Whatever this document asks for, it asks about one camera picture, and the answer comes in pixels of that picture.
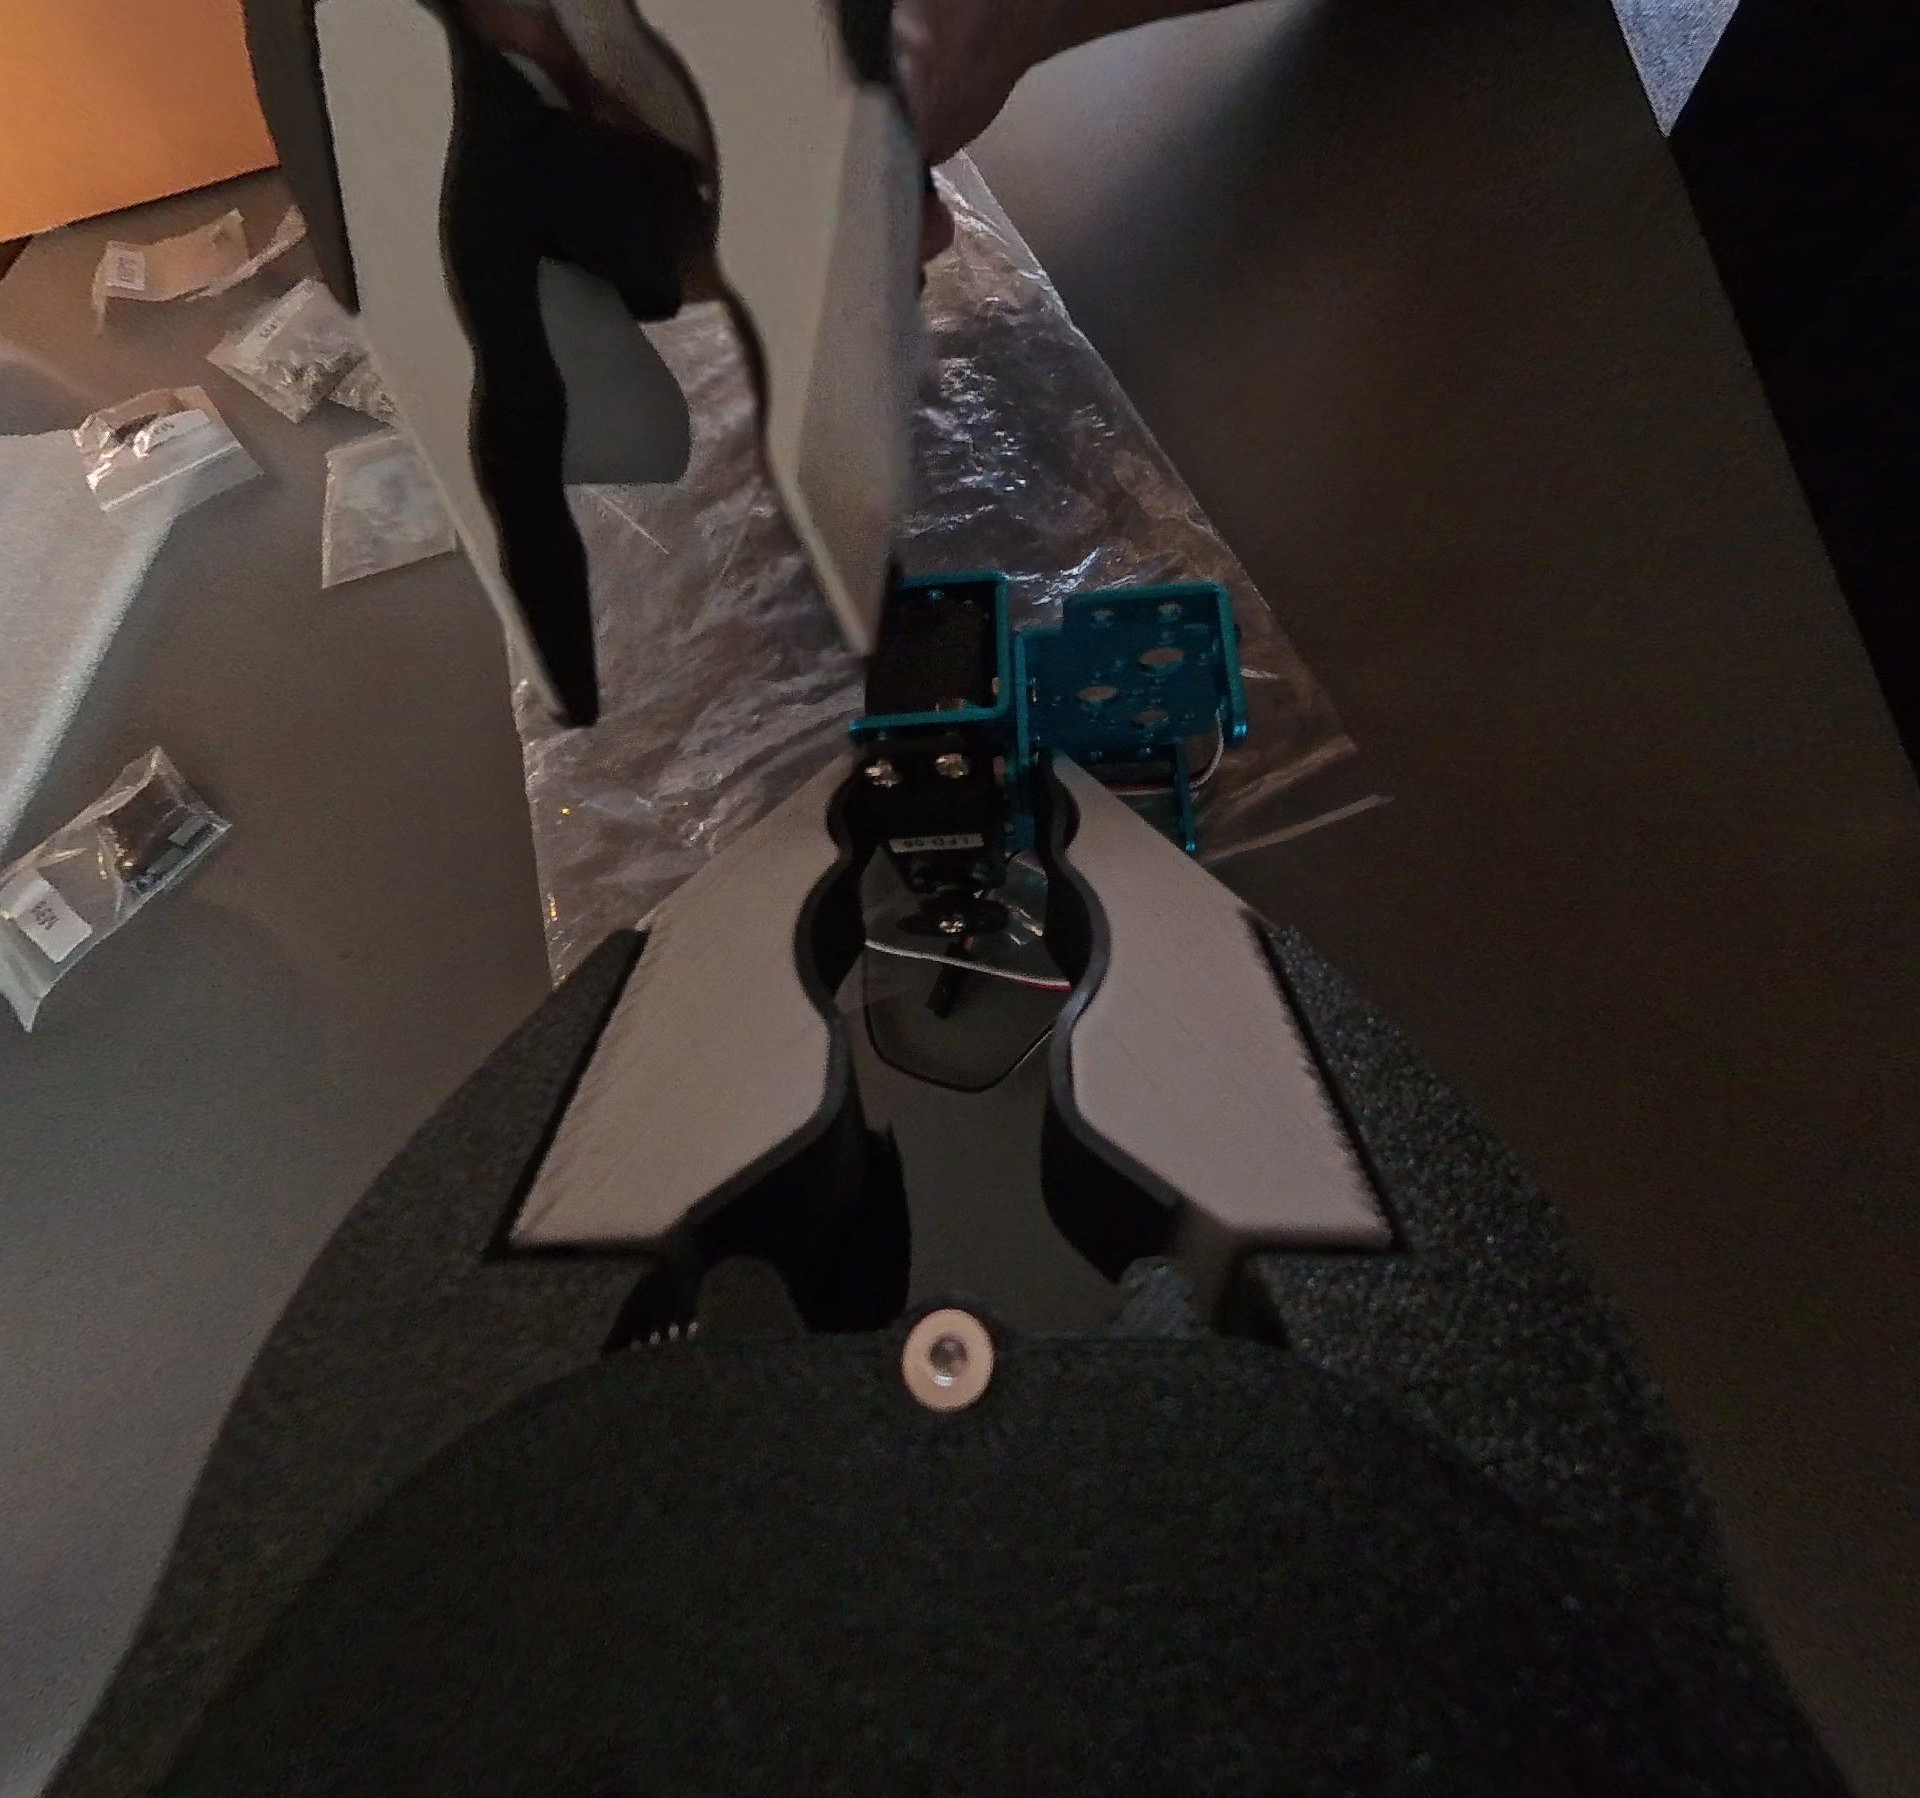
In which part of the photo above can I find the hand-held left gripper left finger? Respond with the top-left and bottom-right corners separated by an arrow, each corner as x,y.
502,765 -> 869,1253

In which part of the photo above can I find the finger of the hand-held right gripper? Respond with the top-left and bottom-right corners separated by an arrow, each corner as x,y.
511,0 -> 937,661
311,0 -> 605,733

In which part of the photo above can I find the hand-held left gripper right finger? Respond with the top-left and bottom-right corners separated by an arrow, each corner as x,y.
1045,757 -> 1405,1287

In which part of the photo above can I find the red white servo cable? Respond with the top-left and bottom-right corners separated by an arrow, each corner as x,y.
869,922 -> 1085,1023

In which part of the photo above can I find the black servo with blue bracket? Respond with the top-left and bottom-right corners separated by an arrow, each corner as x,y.
840,572 -> 1256,956

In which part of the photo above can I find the orange cardboard box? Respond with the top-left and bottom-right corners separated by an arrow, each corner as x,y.
0,0 -> 299,240

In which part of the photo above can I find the pile of small screw bags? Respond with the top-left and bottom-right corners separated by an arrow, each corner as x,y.
93,199 -> 459,590

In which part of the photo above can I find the small bag with black parts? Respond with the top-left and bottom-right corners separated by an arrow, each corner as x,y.
72,389 -> 265,507

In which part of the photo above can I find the large clear plastic bag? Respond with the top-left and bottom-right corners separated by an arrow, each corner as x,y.
511,165 -> 1355,992

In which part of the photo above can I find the white foam sheet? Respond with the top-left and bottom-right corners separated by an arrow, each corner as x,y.
0,432 -> 184,852

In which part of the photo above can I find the small bag with blue parts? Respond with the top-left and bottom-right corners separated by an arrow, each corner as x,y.
0,746 -> 237,1034

